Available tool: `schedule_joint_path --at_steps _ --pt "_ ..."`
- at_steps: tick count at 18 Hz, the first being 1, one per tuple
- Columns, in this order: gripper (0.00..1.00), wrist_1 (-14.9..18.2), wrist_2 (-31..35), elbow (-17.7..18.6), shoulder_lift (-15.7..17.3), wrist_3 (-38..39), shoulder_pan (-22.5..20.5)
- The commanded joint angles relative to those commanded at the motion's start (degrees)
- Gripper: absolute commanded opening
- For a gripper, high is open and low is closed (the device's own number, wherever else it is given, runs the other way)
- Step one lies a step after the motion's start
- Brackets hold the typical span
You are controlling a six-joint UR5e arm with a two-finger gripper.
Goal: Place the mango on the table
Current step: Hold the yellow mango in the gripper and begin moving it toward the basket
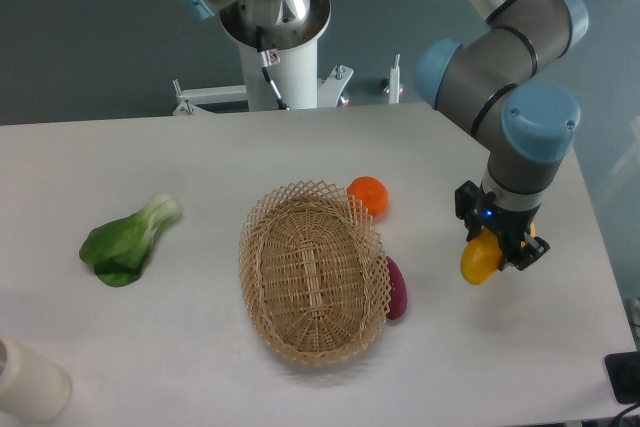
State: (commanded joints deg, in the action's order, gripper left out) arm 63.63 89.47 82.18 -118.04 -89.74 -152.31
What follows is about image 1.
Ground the purple sweet potato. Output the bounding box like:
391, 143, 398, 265
386, 256, 408, 320

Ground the black device at edge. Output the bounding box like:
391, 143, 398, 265
604, 351, 639, 405

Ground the orange tangerine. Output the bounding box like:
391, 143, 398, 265
346, 176, 389, 216

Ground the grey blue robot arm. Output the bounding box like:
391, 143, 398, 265
176, 0, 589, 270

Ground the cream tape roll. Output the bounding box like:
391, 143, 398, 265
1, 334, 72, 423

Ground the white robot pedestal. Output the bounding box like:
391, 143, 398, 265
173, 0, 354, 116

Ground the green bok choy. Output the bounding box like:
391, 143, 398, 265
79, 193, 182, 288

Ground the black cable on pedestal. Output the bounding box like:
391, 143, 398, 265
255, 25, 290, 111

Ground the woven wicker basket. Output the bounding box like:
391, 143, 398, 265
239, 181, 392, 367

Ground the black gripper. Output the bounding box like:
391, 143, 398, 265
454, 180, 550, 271

